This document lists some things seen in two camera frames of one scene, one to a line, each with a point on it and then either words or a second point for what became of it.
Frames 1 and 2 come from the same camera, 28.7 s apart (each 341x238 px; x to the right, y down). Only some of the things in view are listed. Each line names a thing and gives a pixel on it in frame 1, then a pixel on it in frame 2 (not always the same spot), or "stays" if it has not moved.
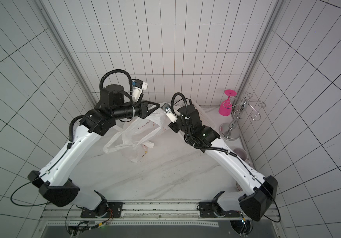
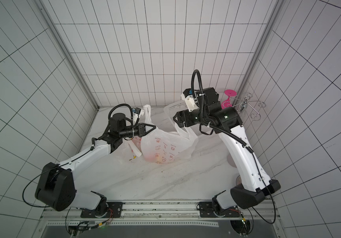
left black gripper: [144, 112] → [142, 130]
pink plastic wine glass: [225, 108] stays
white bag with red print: [134, 139] → [164, 147]
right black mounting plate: [210, 209] stays
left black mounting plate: [109, 209] stays
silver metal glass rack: [230, 131] stays
